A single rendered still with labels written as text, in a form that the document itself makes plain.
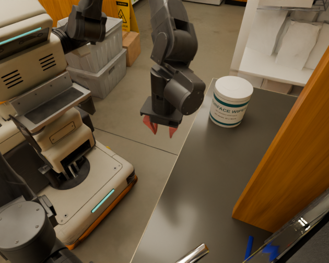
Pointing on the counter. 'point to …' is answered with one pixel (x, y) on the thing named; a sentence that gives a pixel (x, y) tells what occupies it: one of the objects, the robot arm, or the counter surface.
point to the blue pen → (249, 247)
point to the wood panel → (298, 152)
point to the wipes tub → (230, 100)
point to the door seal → (308, 235)
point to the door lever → (195, 254)
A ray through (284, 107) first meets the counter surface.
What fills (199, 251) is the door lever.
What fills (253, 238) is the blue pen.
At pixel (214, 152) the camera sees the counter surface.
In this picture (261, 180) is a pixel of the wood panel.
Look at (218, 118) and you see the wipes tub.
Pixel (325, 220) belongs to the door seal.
